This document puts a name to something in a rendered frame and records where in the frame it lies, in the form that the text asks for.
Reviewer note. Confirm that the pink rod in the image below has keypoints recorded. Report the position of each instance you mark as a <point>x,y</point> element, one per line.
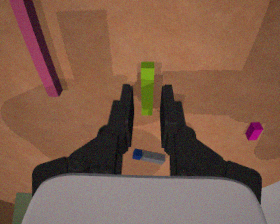
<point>30,28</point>

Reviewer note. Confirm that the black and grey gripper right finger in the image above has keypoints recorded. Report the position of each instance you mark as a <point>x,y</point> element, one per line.
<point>189,156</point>

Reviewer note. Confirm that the grey rod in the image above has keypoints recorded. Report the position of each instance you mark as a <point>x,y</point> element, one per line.
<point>153,157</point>

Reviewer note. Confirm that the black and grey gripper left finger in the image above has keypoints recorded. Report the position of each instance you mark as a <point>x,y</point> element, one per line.
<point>100,154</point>

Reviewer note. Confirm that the lime green rod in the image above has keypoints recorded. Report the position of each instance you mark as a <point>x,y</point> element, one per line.
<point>147,87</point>

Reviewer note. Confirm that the small blue block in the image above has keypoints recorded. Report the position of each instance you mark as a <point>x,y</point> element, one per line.
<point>137,154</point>

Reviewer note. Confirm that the magenta rectangular block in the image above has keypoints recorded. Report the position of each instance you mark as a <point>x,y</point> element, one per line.
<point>254,131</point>

